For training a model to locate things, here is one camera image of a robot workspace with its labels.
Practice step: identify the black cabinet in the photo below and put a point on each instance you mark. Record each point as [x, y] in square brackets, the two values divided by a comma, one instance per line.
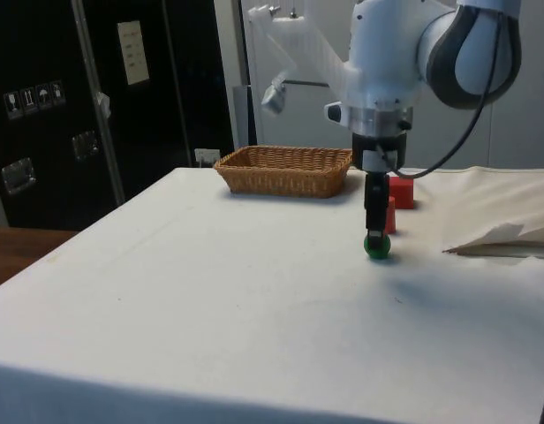
[47, 132]

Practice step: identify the brown wicker basket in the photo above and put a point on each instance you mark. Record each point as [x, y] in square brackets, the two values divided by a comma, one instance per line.
[281, 174]

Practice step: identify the red cylinder block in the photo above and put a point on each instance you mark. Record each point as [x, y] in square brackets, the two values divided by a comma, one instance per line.
[391, 218]

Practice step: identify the white wall socket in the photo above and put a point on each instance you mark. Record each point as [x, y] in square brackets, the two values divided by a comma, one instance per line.
[207, 156]

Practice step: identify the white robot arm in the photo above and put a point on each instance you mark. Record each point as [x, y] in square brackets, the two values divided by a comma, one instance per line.
[378, 53]

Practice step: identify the green ball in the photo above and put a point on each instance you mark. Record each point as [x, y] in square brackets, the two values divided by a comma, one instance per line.
[378, 252]

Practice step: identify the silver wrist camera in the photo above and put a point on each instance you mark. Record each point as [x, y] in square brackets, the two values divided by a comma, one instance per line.
[369, 118]

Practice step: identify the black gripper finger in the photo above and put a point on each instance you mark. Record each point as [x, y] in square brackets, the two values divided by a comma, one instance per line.
[376, 207]

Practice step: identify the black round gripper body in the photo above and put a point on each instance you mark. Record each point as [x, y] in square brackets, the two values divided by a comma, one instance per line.
[371, 143]

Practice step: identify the red cube block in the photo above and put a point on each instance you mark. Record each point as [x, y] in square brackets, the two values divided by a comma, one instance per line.
[402, 192]

